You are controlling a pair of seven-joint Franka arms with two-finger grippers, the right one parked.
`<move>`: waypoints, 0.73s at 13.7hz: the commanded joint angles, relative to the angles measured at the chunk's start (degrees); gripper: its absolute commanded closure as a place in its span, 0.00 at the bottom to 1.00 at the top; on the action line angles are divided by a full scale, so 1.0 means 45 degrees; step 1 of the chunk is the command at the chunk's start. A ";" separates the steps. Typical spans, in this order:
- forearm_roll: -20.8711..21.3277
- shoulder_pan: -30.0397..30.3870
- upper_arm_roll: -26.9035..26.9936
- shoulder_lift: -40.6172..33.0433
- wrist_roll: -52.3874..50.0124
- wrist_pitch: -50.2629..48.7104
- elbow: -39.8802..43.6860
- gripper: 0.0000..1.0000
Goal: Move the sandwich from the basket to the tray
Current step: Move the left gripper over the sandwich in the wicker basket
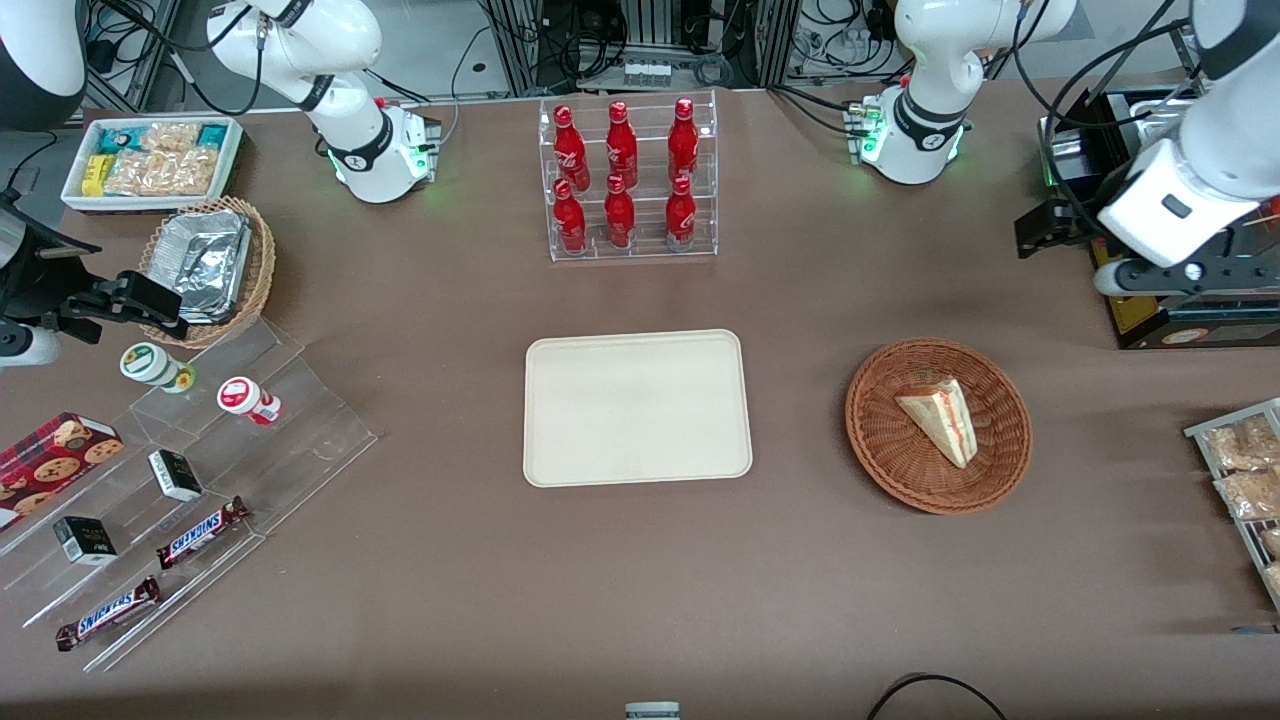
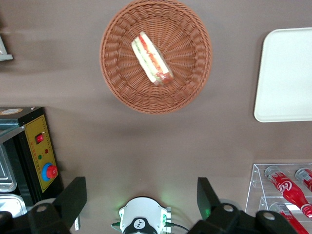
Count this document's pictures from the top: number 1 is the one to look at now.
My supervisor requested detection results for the clear nut snack bag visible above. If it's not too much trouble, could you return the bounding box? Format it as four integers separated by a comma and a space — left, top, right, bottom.
140, 122, 201, 153
103, 148, 221, 198

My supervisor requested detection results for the clear acrylic stepped display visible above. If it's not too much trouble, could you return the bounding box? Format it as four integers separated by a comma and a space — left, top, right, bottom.
0, 318, 379, 673

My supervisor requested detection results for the clear cracker snack bag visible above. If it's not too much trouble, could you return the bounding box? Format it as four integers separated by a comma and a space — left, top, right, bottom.
1203, 415, 1280, 473
1213, 468, 1280, 521

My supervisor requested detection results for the light tan wicker basket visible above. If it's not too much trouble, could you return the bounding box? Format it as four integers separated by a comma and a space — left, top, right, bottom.
138, 195, 277, 350

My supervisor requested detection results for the green lid yogurt cup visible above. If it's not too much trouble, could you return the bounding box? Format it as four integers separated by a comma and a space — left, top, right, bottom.
120, 342, 197, 395

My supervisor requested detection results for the aluminium frame rack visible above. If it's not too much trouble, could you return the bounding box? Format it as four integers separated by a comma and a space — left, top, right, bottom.
480, 0, 801, 96

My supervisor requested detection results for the black glass food warmer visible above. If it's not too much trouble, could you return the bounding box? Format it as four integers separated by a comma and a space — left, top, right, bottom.
1038, 88, 1280, 351

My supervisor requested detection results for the red cola bottle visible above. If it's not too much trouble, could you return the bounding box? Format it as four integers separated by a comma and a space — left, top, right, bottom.
553, 178, 588, 255
606, 100, 639, 191
668, 97, 700, 186
553, 104, 591, 193
666, 174, 697, 253
604, 174, 636, 250

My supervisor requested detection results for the clear acrylic bottle rack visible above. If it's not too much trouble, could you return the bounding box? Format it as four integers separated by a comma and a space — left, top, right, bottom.
538, 90, 719, 263

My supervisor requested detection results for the white rectangular snack bin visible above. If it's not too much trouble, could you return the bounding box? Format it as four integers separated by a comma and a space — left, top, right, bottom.
60, 116, 245, 216

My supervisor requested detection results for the cream plastic tray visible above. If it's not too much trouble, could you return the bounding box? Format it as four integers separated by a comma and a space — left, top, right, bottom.
523, 329, 754, 489

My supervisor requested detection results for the black cable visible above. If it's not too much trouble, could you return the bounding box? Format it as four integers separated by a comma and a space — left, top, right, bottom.
865, 674, 1011, 720

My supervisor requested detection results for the red lid yogurt cup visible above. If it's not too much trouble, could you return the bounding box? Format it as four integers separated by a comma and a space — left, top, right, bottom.
217, 376, 283, 427

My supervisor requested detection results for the triangle sandwich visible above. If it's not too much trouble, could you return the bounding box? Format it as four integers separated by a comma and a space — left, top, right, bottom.
894, 377, 979, 470

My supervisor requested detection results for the red tartan cookie box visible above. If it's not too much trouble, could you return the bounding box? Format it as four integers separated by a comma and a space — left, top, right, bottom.
0, 411, 126, 531

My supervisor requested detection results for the aluminium foil container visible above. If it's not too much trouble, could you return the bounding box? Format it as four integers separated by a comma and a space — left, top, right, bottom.
152, 210, 253, 326

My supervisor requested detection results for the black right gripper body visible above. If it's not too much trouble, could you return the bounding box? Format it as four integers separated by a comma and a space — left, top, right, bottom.
0, 193, 101, 327

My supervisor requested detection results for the brown Snickers bar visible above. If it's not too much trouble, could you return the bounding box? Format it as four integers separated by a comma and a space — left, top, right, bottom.
54, 575, 162, 653
155, 496, 251, 571

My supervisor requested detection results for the grey wire rack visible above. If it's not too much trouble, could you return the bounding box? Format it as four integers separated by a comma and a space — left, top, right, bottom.
1184, 398, 1280, 613

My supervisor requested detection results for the small black carton box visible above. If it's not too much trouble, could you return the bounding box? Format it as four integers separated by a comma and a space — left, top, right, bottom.
52, 516, 119, 567
148, 449, 205, 503

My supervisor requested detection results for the brown round wicker basket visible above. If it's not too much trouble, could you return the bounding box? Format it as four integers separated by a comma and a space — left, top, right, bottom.
845, 338, 1033, 516

